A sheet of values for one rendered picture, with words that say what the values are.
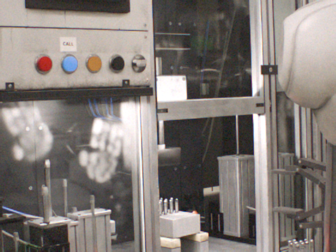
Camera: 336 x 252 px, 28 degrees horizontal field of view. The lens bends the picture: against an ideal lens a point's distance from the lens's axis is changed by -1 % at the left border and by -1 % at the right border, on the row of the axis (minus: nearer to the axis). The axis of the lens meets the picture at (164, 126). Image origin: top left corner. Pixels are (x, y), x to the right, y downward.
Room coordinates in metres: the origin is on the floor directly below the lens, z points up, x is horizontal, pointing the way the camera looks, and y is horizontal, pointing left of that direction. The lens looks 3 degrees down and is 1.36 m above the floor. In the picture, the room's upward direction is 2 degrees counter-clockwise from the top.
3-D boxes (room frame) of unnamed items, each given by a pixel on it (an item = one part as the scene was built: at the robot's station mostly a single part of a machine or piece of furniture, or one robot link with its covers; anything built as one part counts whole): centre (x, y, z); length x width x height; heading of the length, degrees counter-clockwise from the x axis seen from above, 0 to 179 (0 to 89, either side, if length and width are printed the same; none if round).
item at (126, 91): (1.36, 0.17, 1.37); 0.36 x 0.04 x 0.04; 130
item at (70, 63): (1.37, 0.19, 1.42); 0.03 x 0.02 x 0.03; 130
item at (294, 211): (1.48, -0.27, 1.08); 0.07 x 0.03 x 0.01; 40
